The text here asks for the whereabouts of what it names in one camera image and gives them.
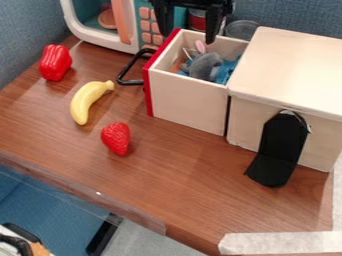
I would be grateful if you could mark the yellow toy banana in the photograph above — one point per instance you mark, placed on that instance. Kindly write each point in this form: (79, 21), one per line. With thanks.
(87, 100)

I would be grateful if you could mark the drawer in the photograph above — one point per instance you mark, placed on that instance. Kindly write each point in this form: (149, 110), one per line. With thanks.
(187, 90)

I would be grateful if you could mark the red toy pepper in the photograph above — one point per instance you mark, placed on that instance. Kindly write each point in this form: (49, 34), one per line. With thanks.
(55, 62)

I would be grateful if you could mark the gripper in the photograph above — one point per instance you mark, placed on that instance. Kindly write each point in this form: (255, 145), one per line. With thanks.
(191, 3)

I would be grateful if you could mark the gray plush toy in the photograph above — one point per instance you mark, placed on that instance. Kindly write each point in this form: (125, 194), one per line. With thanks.
(206, 64)

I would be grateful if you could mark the red toy strawberry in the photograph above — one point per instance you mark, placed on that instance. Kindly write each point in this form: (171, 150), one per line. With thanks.
(116, 138)

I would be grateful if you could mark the clear glass cup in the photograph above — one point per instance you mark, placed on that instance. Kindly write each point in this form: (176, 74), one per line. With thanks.
(241, 29)

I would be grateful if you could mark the toy microwave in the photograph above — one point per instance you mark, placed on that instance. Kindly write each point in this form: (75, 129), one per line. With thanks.
(115, 24)

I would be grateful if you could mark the cabinet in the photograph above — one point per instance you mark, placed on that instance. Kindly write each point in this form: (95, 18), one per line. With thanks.
(285, 96)

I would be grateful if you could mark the red can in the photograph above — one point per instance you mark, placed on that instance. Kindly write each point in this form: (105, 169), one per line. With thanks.
(197, 19)

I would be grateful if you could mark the blue cloth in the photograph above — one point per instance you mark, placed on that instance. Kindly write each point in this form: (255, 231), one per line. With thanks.
(228, 71)

